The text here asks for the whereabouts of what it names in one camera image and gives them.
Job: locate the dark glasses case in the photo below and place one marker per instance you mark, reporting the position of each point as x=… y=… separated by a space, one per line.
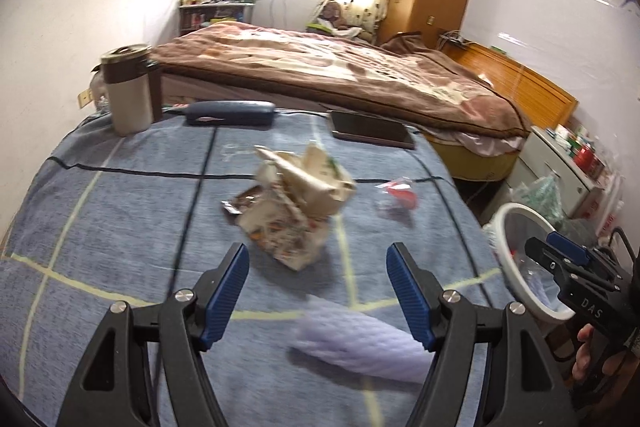
x=230 y=113

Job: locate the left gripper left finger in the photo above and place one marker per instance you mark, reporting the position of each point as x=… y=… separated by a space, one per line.
x=217 y=292

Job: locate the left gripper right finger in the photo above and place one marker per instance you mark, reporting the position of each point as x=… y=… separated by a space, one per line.
x=418 y=293

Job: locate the white foam fruit net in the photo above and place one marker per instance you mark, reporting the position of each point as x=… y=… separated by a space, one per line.
x=359 y=343

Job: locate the red white plastic bag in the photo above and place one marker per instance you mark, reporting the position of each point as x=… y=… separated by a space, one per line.
x=610 y=205

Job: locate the black smartphone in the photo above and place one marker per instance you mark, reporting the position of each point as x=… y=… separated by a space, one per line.
x=367 y=129

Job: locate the cluttered side shelf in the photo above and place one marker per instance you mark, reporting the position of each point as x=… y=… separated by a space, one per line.
x=196 y=14

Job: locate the canvas tote bag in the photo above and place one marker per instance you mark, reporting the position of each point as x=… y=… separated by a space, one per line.
x=291 y=220

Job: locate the brown coffee sachet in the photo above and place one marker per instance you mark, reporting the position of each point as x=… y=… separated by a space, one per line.
x=237 y=205

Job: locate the green printed plastic bag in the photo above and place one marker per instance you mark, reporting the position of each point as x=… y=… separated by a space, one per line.
x=544 y=196

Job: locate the red jar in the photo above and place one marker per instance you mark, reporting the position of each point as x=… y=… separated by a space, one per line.
x=584 y=158

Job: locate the bed with brown blanket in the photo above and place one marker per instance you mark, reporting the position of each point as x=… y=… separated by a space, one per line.
x=403 y=79

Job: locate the person right hand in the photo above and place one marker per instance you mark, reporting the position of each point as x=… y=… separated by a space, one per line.
x=622 y=364

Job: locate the white bedside cabinet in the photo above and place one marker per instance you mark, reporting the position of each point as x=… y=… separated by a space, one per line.
x=541 y=156

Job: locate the white round trash bin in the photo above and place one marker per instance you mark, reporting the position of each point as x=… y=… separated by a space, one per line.
x=507 y=232

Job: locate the wooden headboard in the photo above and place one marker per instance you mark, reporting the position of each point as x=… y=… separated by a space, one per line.
x=545 y=104

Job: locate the brown white thermos mug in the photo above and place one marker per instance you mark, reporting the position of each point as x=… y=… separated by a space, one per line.
x=134 y=92

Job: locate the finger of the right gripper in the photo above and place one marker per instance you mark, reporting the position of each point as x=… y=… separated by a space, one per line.
x=570 y=250

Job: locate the teddy bear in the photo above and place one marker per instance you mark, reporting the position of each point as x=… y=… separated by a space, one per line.
x=332 y=14

